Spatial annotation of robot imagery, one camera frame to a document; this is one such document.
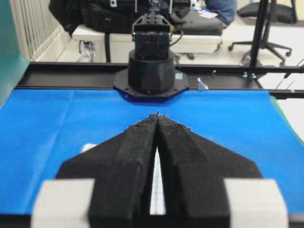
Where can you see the black office chair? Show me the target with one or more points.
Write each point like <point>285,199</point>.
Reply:
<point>280,13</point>

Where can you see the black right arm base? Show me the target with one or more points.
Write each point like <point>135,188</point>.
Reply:
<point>151,78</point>

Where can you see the blue striped white towel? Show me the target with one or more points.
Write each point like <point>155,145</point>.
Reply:
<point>152,199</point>

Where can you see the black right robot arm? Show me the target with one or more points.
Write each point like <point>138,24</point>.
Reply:
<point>152,32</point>

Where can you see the black tripod stand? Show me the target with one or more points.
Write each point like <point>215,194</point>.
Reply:
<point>263,14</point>

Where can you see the blue table cloth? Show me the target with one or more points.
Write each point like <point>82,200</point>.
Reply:
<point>40,129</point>

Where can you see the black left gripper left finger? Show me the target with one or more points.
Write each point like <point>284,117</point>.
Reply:
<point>104,187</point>

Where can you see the green backdrop sheet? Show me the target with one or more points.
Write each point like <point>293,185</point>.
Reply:
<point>12,63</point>

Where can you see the white bench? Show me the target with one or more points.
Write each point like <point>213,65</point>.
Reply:
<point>115,47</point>

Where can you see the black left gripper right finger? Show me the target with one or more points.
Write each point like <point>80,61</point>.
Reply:
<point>209,186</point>

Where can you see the seated person in blue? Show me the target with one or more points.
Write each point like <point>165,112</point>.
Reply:
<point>226,10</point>

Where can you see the black table edge rail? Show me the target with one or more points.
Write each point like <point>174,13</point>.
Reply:
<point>85,76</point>

